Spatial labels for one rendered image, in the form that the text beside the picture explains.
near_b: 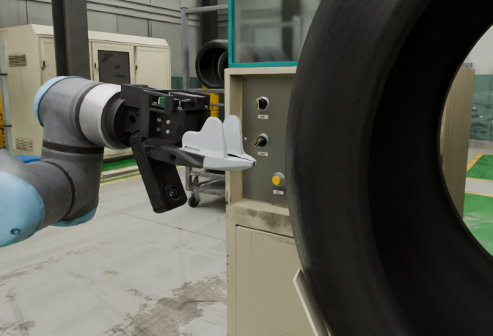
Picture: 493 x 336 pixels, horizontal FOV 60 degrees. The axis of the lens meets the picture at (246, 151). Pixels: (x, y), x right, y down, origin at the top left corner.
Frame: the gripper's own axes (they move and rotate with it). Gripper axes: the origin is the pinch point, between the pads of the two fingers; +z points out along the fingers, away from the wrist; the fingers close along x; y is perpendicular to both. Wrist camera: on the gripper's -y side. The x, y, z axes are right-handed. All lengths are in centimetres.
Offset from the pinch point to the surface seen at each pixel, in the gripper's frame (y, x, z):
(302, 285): -5.2, -10.0, 13.4
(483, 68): 30, 889, -68
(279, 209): -26, 55, -24
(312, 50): 13.5, -9.9, 11.5
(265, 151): -12, 57, -31
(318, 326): -7.8, -10.2, 15.4
